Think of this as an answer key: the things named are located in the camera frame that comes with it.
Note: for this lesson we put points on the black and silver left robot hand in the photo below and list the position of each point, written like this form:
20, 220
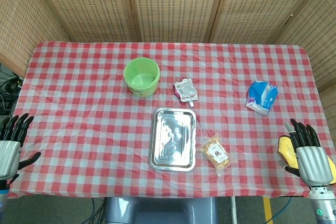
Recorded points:
9, 155

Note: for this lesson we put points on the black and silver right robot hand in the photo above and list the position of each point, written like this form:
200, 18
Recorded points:
312, 163

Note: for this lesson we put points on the clear plastic bag with food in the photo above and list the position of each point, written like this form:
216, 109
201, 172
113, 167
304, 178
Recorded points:
215, 153

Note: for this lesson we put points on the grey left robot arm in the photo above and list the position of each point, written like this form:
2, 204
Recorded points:
2, 192

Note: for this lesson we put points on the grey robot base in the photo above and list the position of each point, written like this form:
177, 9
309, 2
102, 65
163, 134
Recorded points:
160, 211

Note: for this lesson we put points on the rectangular metal tray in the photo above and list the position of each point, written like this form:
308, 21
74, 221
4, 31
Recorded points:
172, 140

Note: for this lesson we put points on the yellow cloth with black trim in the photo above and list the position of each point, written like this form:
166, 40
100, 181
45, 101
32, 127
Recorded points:
287, 149

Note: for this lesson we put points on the red and white checkered tablecloth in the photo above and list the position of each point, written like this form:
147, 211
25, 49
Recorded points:
78, 129

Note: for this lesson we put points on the blue and white tissue pack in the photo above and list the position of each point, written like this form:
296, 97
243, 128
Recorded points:
261, 96

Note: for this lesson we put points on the white table leg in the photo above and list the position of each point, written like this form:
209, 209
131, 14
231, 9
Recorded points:
233, 211

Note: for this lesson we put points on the woven bamboo screen panel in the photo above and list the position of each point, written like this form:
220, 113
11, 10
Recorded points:
15, 24
320, 37
173, 6
86, 6
257, 6

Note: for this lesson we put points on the white and red spout pouch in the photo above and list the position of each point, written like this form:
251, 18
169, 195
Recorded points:
186, 89

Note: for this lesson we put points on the green plastic bucket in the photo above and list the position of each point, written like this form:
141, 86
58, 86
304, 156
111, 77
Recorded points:
141, 77

